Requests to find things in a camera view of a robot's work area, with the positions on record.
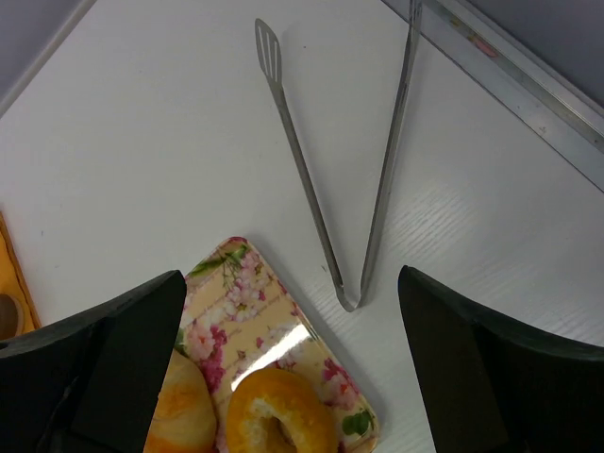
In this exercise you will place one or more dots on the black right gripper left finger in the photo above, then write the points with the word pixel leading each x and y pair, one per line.
pixel 90 382

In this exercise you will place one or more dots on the orange cloth mat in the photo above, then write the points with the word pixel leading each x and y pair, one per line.
pixel 13 284

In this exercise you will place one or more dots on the aluminium table edge rail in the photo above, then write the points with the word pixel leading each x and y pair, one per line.
pixel 542 60

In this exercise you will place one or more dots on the metal kitchen tongs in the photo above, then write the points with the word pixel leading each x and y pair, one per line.
pixel 270 61

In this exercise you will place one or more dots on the round twisted bread bun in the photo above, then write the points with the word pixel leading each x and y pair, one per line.
pixel 184 418

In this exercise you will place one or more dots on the bagel ring bread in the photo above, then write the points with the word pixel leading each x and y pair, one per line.
pixel 273 410

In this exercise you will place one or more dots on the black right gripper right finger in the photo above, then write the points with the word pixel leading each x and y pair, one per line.
pixel 491 383

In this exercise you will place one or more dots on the floral rectangular tray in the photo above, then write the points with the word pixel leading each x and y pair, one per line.
pixel 238 317

